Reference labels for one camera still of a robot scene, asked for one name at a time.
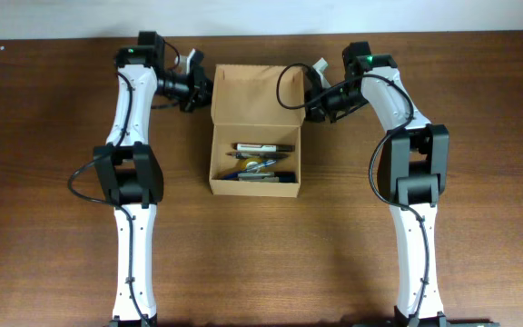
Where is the white marker with black cap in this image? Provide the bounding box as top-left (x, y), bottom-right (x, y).
top-left (232, 143), bottom-right (295, 153)

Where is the brown cardboard box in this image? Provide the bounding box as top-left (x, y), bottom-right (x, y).
top-left (209, 64), bottom-right (305, 198)

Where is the blue ballpoint pen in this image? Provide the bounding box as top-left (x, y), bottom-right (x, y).
top-left (222, 159), bottom-right (277, 180)

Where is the black ballpoint pen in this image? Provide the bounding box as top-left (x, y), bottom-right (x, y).
top-left (227, 152), bottom-right (288, 160)

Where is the silver marker with black cap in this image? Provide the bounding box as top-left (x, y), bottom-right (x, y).
top-left (238, 172), bottom-right (296, 179)

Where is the yellow adhesive tape roll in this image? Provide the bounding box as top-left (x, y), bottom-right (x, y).
top-left (242, 158), bottom-right (266, 172)

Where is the white marker with blue cap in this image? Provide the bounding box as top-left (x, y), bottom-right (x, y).
top-left (238, 176), bottom-right (297, 183)

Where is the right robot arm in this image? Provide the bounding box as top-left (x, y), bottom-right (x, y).
top-left (304, 42), bottom-right (449, 326)

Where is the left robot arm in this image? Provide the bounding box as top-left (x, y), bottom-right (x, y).
top-left (93, 31), bottom-right (213, 326)

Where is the right black cable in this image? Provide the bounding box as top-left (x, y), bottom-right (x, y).
top-left (275, 62), bottom-right (430, 326)

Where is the black cable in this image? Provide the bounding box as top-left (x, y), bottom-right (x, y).
top-left (66, 38), bottom-right (183, 327)
top-left (275, 62), bottom-right (430, 326)

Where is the left black cable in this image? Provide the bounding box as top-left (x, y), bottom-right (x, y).
top-left (66, 38), bottom-right (183, 327)

